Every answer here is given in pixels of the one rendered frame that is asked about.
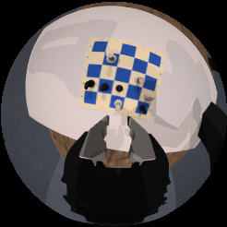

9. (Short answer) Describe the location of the blue and cream chessboard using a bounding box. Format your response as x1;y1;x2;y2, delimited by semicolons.
79;38;165;120

